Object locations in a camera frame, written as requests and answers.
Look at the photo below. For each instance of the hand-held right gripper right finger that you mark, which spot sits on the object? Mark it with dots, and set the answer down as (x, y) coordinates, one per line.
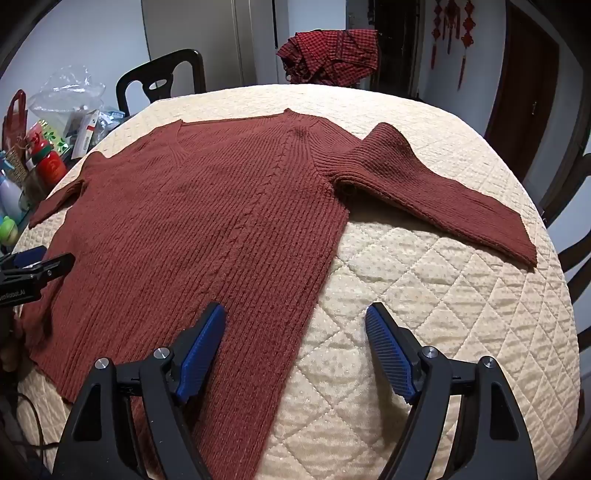
(388, 350)

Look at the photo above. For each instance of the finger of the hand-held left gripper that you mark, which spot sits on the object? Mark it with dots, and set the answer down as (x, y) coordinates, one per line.
(55, 265)
(27, 257)

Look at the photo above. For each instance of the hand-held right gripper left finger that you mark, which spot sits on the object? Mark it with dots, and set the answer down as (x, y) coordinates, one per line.
(203, 350)

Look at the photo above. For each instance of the rust brown knit sweater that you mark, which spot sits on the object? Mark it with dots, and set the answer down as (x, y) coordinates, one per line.
(207, 207)

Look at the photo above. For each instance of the person's left hand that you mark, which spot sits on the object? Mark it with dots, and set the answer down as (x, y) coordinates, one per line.
(7, 355)

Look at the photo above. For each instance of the green frog toy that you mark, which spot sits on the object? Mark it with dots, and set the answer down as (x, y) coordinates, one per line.
(8, 230)

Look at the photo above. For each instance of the beige quilted blanket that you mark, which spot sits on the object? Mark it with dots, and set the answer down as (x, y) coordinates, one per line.
(438, 323)

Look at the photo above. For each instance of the white spray bottle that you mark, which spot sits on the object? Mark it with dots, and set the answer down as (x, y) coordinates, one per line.
(9, 196)

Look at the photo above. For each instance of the red bottle with green band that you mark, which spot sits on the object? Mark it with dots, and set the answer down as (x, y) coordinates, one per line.
(51, 168)

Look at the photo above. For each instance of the green patterned box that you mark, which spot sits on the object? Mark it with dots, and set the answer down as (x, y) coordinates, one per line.
(51, 134)

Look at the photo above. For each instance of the red gift bag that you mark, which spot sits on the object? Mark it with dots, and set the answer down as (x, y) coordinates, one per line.
(14, 124)

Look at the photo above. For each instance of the white cardboard box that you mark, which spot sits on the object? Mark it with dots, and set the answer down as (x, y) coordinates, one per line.
(85, 134)

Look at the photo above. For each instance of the clear plastic bag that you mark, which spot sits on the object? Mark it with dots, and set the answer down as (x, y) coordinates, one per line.
(64, 92)

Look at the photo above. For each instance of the black wooden chair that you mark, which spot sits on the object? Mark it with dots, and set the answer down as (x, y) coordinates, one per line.
(568, 184)
(184, 64)

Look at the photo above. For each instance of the grey refrigerator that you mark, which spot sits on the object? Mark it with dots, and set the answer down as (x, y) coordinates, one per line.
(194, 27)

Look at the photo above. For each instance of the brown wooden door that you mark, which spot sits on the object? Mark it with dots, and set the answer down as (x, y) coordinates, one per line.
(521, 92)

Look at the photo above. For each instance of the red checkered shirt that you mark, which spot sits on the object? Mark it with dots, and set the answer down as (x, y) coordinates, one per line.
(332, 50)

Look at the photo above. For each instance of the red hanging knot ornament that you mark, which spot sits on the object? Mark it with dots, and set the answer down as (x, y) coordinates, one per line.
(467, 37)
(436, 32)
(449, 23)

